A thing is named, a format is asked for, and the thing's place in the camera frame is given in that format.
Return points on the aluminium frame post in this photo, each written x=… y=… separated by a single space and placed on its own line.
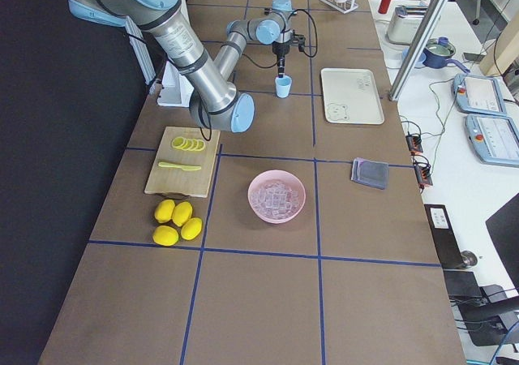
x=423 y=34

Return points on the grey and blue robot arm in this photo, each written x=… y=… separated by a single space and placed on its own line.
x=215 y=102

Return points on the lemon slices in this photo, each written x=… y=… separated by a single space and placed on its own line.
x=188 y=144

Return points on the teach pendant tablet near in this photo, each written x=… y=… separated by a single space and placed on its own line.
x=494 y=138

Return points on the teach pendant tablet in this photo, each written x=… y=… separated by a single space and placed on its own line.
x=494 y=138
x=478 y=95

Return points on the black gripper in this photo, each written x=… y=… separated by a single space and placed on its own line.
x=280 y=49

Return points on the grey folded cloth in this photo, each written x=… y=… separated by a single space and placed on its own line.
x=370 y=173

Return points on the pile of clear ice cubes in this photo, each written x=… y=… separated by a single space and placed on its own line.
x=276 y=200

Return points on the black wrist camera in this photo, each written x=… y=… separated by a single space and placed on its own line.
x=299 y=41

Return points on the cream bear tray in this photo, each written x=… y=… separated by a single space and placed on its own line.
x=351 y=97

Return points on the light blue cup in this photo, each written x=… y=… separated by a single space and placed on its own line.
x=283 y=85

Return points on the orange power strip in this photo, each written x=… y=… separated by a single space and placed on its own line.
x=422 y=166

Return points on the cream toaster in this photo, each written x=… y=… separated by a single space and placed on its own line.
x=404 y=24

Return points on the pink bowl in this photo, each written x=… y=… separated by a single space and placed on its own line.
x=284 y=176

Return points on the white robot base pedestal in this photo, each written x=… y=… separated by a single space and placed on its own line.
x=175 y=90

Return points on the black monitor stand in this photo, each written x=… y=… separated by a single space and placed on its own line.
x=492 y=316

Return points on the blue saucepan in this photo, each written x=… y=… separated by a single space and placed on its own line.
x=439 y=53

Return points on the wooden cutting board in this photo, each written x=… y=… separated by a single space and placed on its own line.
x=184 y=163

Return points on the teach pendant tablet far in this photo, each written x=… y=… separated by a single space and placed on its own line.
x=478 y=95

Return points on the yellow plastic knife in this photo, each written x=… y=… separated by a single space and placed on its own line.
x=170 y=165

